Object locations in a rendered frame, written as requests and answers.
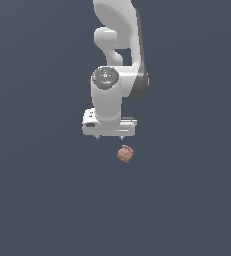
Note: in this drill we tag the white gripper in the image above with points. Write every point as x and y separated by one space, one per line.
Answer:
107 128

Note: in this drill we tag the small pink round object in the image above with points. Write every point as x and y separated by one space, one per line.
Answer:
125 153

